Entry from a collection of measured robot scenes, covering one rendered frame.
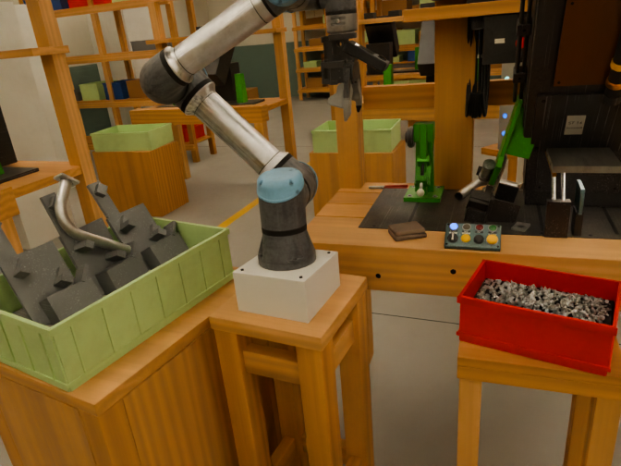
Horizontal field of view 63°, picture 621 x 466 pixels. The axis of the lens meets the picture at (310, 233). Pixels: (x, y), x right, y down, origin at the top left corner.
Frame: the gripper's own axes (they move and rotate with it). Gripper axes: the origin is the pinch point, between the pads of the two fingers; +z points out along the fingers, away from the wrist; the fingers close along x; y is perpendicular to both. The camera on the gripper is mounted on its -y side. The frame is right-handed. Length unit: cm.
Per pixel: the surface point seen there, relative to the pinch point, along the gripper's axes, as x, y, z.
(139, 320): 40, 49, 43
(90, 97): -446, 493, 41
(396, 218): -27.9, -5.1, 39.3
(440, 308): -123, -10, 129
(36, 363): 59, 64, 45
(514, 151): -29, -40, 17
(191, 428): 39, 41, 78
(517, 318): 27, -41, 40
